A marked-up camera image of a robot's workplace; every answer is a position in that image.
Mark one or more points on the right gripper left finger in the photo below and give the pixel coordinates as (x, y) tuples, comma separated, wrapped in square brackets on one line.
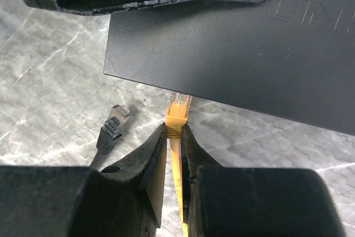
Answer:
[(124, 199)]

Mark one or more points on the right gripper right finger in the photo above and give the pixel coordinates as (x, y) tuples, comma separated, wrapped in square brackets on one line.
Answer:
[(239, 201)]

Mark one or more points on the black network switch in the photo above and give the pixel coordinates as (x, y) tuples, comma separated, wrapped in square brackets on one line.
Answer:
[(293, 59)]

